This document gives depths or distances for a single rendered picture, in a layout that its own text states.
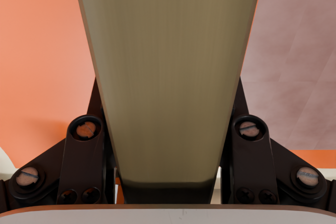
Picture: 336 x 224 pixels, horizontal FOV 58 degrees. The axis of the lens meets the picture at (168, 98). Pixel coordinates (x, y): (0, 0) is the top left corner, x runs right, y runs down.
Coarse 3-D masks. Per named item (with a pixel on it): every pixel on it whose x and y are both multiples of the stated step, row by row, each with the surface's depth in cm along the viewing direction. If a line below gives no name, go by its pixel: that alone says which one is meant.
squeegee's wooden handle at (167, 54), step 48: (96, 0) 4; (144, 0) 4; (192, 0) 4; (240, 0) 5; (96, 48) 5; (144, 48) 5; (192, 48) 5; (240, 48) 5; (144, 96) 6; (192, 96) 6; (144, 144) 7; (192, 144) 7; (144, 192) 9; (192, 192) 9
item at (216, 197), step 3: (213, 189) 36; (216, 189) 36; (219, 189) 36; (213, 192) 36; (216, 192) 36; (219, 192) 36; (213, 195) 36; (216, 195) 36; (219, 195) 36; (213, 198) 35; (216, 198) 35; (219, 198) 35; (213, 201) 35; (216, 201) 35; (219, 201) 35
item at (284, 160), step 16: (240, 80) 12; (240, 96) 11; (240, 112) 11; (224, 144) 10; (272, 144) 10; (224, 160) 11; (288, 160) 9; (304, 160) 9; (288, 176) 9; (304, 176) 9; (320, 176) 9; (288, 192) 9; (304, 192) 9; (320, 192) 9
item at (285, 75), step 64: (0, 0) 18; (64, 0) 18; (320, 0) 18; (0, 64) 22; (64, 64) 22; (256, 64) 22; (320, 64) 22; (0, 128) 27; (64, 128) 27; (320, 128) 28
